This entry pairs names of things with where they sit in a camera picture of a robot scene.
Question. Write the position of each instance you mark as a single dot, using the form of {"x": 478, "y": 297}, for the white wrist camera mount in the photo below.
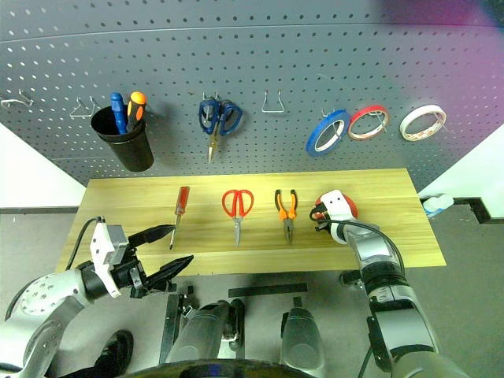
{"x": 98, "y": 252}
{"x": 336, "y": 204}

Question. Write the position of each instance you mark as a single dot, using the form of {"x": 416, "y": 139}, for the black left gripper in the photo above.
{"x": 132, "y": 271}

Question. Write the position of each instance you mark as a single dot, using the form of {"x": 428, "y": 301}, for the black plastic cup holder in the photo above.
{"x": 130, "y": 147}

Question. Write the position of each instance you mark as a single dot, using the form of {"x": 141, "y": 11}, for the small metal tape hook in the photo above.
{"x": 327, "y": 113}
{"x": 381, "y": 117}
{"x": 441, "y": 120}

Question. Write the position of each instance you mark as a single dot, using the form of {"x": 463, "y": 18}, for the orange black pliers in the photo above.
{"x": 286, "y": 214}

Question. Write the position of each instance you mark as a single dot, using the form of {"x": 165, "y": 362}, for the dark rounded robot waist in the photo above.
{"x": 220, "y": 370}

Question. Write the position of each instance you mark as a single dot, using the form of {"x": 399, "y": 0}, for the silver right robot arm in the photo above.
{"x": 397, "y": 315}

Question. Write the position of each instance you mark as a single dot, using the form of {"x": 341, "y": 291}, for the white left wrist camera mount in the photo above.
{"x": 98, "y": 252}

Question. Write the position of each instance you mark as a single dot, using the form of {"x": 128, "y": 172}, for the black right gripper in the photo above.
{"x": 322, "y": 226}

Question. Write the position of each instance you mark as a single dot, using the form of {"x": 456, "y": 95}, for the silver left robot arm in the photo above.
{"x": 43, "y": 299}

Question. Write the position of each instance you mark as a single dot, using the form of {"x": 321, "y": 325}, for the white blue plastic object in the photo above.
{"x": 437, "y": 202}

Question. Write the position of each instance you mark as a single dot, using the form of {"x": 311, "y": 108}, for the blue tape roll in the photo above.
{"x": 315, "y": 138}

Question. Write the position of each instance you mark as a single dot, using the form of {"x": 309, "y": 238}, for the white tape roll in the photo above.
{"x": 407, "y": 124}

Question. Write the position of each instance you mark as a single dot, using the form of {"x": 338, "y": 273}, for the wide red tape roll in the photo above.
{"x": 352, "y": 206}

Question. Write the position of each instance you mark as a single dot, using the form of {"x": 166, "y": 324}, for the silver rounded robot leg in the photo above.
{"x": 204, "y": 330}
{"x": 301, "y": 338}

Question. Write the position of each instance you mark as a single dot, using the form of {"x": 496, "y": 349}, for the long straight metal hook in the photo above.
{"x": 15, "y": 101}

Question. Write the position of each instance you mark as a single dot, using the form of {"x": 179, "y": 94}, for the grey metal pegboard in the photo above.
{"x": 275, "y": 59}

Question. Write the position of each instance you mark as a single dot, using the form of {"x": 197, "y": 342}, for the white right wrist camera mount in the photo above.
{"x": 336, "y": 204}

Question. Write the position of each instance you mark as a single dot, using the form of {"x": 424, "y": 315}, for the black flat floor bar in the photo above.
{"x": 267, "y": 290}

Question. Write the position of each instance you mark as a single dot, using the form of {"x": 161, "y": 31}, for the black rounded foot shape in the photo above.
{"x": 114, "y": 354}

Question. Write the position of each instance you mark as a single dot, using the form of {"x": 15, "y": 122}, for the thin red tape roll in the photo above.
{"x": 356, "y": 120}

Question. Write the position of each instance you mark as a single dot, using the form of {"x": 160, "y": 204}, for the double prong scissors hook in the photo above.
{"x": 210, "y": 95}

